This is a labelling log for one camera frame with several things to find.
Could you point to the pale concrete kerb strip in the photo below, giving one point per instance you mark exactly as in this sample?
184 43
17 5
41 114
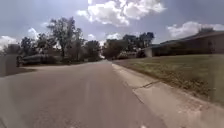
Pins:
173 106

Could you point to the dark parked vehicle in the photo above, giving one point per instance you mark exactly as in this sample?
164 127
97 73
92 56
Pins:
36 59

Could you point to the grass lawn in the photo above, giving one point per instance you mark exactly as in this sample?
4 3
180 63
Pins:
180 70

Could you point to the row of trees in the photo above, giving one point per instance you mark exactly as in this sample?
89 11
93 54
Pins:
66 40

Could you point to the low brown house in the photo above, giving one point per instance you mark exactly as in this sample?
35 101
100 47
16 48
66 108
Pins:
193 45

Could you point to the grey asphalt road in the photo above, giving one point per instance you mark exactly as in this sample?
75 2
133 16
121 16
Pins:
83 96

